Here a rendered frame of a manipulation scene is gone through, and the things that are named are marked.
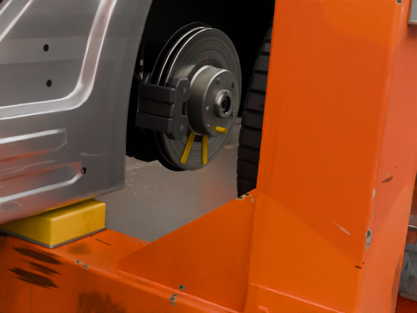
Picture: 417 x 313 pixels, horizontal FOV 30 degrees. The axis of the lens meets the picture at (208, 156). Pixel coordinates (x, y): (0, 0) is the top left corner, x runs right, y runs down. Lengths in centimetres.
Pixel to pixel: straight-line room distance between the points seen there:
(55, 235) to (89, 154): 14
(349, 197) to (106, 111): 51
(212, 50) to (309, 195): 82
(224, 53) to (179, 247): 75
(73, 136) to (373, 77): 53
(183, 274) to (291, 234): 21
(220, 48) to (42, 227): 68
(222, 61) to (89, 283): 73
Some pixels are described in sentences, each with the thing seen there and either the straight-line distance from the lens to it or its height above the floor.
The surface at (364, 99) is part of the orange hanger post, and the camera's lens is 93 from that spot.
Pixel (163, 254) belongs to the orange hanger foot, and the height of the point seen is 73.
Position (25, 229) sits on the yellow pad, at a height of 70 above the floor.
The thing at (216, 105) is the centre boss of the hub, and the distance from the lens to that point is 169.
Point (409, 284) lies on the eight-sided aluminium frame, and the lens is 147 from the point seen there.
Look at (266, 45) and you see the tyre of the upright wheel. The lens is 133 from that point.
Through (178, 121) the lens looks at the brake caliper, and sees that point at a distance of 161.
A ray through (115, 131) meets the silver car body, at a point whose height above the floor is 85.
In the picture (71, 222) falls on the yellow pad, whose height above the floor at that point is 71.
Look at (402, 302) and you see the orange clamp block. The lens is 153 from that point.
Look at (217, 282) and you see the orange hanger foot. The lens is 110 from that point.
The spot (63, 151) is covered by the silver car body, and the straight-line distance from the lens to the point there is 124.
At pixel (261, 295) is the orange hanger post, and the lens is 104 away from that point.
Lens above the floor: 114
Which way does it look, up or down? 14 degrees down
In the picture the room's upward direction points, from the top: 5 degrees clockwise
